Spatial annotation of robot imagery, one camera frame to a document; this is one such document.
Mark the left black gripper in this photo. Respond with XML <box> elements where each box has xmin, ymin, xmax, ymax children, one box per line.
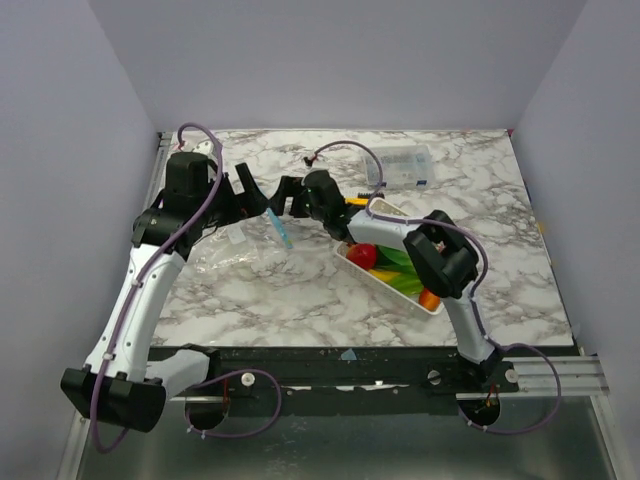
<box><xmin>196</xmin><ymin>162</ymin><xmax>269</xmax><ymax>228</ymax></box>

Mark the clear zip top bag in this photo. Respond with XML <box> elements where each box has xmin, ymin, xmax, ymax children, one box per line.
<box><xmin>189</xmin><ymin>207</ymin><xmax>293</xmax><ymax>273</ymax></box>

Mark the green toy leafy vegetable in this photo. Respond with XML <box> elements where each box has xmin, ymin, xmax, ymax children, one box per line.
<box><xmin>373</xmin><ymin>246</ymin><xmax>423</xmax><ymax>296</ymax></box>

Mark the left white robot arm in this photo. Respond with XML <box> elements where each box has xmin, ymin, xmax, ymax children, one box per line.
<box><xmin>60</xmin><ymin>152</ymin><xmax>268</xmax><ymax>433</ymax></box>

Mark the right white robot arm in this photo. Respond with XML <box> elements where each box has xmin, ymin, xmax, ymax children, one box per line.
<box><xmin>269</xmin><ymin>170</ymin><xmax>501</xmax><ymax>392</ymax></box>

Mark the black bit holder strip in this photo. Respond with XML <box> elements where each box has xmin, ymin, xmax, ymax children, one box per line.
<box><xmin>356</xmin><ymin>190</ymin><xmax>386</xmax><ymax>200</ymax></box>

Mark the white perforated plastic basket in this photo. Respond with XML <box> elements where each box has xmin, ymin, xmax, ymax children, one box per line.
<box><xmin>333</xmin><ymin>197</ymin><xmax>445</xmax><ymax>316</ymax></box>

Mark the red yellow toy apple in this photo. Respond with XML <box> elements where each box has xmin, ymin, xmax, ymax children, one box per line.
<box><xmin>345</xmin><ymin>243</ymin><xmax>377</xmax><ymax>270</ymax></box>

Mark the clear plastic screw box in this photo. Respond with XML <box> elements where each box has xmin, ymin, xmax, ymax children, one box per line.
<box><xmin>359</xmin><ymin>145</ymin><xmax>436</xmax><ymax>189</ymax></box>

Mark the yellow toy banana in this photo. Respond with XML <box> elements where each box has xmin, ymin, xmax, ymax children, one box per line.
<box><xmin>368</xmin><ymin>269</ymin><xmax>402</xmax><ymax>284</ymax></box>

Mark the orange red toy fruit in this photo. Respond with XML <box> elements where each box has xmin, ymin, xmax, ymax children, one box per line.
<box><xmin>418</xmin><ymin>288</ymin><xmax>441</xmax><ymax>311</ymax></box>

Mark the yellow handled screwdriver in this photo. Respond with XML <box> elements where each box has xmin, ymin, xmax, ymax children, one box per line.
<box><xmin>345</xmin><ymin>197</ymin><xmax>369</xmax><ymax>207</ymax></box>

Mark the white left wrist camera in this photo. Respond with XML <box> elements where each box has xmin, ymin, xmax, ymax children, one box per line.
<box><xmin>191</xmin><ymin>140</ymin><xmax>220</xmax><ymax>159</ymax></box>

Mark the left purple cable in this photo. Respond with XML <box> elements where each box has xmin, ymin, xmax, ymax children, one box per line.
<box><xmin>89</xmin><ymin>122</ymin><xmax>284</xmax><ymax>455</ymax></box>

